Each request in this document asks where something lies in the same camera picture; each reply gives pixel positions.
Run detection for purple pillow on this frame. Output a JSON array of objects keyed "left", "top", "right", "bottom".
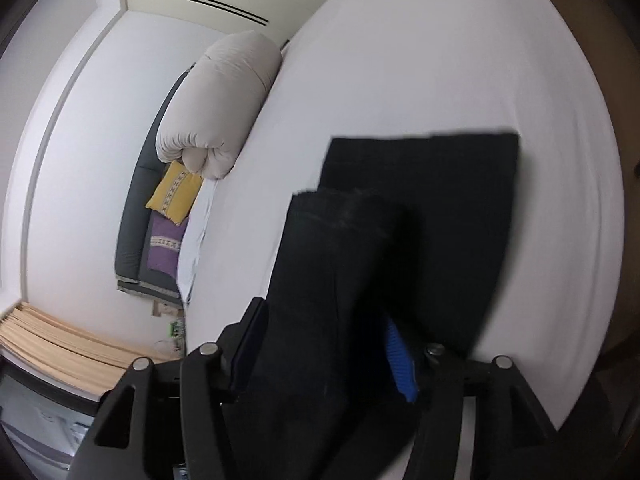
[{"left": 146, "top": 211, "right": 189, "bottom": 278}]

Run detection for black denim pants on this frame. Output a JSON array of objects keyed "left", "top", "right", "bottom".
[{"left": 232, "top": 132, "right": 520, "bottom": 479}]

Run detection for white flat pillow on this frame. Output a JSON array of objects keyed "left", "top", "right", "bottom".
[{"left": 176, "top": 180, "right": 218, "bottom": 307}]

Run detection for beige curtain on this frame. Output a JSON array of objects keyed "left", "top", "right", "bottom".
[{"left": 1, "top": 302, "right": 178, "bottom": 396}]

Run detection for rolled beige duvet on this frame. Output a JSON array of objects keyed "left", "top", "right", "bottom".
[{"left": 155, "top": 30, "right": 282, "bottom": 180}]

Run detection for dark grey headboard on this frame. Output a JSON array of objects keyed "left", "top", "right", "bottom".
[{"left": 114, "top": 70, "right": 188, "bottom": 309}]

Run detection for white bed mattress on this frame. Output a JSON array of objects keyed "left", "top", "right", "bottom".
[{"left": 182, "top": 0, "right": 626, "bottom": 480}]

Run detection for yellow pillow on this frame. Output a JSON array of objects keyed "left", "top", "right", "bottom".
[{"left": 145, "top": 160, "right": 203, "bottom": 226}]

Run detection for black framed glass door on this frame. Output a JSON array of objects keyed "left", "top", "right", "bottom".
[{"left": 1, "top": 359, "right": 98, "bottom": 479}]

